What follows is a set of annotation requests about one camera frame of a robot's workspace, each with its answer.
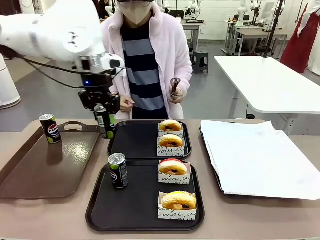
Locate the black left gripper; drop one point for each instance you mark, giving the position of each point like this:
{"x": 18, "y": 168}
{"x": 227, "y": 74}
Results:
{"x": 97, "y": 82}

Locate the black pepsi can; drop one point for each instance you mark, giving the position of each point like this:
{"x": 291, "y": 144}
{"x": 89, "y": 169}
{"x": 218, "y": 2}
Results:
{"x": 51, "y": 130}
{"x": 118, "y": 172}
{"x": 103, "y": 125}

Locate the metal serving tongs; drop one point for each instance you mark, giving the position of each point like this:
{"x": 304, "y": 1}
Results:
{"x": 174, "y": 82}

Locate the red glazed donut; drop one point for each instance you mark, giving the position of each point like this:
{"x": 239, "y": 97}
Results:
{"x": 172, "y": 167}

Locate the red-topped donut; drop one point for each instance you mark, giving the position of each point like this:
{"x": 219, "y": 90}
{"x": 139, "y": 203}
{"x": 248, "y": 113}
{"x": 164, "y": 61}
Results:
{"x": 173, "y": 179}

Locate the yellow glazed donut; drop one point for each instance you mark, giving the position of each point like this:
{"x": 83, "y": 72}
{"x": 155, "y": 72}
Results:
{"x": 177, "y": 214}
{"x": 177, "y": 201}

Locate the person's left forearm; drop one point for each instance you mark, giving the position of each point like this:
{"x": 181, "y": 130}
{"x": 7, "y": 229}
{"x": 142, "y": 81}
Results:
{"x": 186, "y": 77}

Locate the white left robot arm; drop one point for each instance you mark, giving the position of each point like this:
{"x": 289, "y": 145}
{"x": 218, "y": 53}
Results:
{"x": 50, "y": 30}

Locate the person's right hand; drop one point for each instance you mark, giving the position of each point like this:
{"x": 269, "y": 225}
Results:
{"x": 126, "y": 103}

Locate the person's left hand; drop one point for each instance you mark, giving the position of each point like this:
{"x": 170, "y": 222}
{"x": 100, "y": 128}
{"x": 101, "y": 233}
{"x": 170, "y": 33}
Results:
{"x": 178, "y": 94}

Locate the black plastic serving tray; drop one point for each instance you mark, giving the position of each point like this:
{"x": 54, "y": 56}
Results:
{"x": 135, "y": 140}
{"x": 135, "y": 202}

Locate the navy grey striped shirt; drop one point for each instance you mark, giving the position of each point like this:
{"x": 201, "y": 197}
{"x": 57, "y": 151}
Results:
{"x": 142, "y": 70}

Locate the person in pink jacket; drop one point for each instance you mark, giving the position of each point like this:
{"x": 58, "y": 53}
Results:
{"x": 170, "y": 55}

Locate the white cylindrical appliance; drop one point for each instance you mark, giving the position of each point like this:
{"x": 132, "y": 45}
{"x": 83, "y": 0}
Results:
{"x": 7, "y": 85}

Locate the beige face mask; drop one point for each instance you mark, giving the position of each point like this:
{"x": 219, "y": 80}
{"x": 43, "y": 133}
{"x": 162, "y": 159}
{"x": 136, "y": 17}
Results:
{"x": 135, "y": 12}

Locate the grey plastic stool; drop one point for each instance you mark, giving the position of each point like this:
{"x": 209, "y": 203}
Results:
{"x": 200, "y": 60}

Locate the grey background workbench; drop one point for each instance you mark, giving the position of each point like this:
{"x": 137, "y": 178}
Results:
{"x": 252, "y": 33}
{"x": 192, "y": 27}

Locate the dark tray under paper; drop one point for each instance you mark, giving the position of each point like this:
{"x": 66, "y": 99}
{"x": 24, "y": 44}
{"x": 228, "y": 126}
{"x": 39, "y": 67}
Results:
{"x": 220, "y": 185}

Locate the white paper sheet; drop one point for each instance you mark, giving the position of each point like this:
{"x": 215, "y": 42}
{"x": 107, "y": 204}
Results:
{"x": 257, "y": 160}

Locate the white table with legs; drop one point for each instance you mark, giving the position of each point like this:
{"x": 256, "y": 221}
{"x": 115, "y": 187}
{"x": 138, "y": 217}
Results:
{"x": 270, "y": 82}

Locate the black stand pole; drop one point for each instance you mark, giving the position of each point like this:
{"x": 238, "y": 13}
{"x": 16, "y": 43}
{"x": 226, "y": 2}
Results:
{"x": 273, "y": 27}

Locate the red dress on mannequin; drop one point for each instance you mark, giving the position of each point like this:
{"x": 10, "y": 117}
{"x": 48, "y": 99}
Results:
{"x": 298, "y": 42}

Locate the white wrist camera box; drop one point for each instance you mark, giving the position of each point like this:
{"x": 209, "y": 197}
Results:
{"x": 112, "y": 62}

